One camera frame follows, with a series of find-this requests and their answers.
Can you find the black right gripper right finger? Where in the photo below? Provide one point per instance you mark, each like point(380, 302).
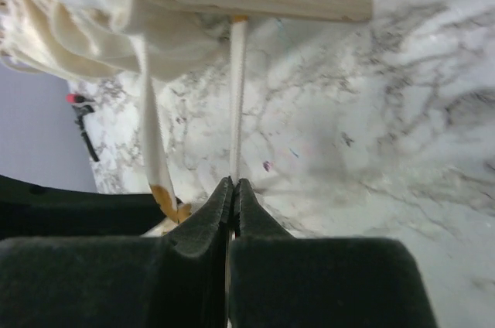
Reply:
point(277, 280)

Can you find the red handled screwdriver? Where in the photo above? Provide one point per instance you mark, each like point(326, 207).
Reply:
point(78, 99)

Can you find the large bear print cushion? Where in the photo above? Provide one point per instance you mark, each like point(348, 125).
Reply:
point(96, 39)

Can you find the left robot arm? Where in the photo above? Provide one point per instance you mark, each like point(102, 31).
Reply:
point(30, 210)

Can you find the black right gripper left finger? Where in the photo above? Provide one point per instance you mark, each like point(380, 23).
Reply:
point(177, 280)

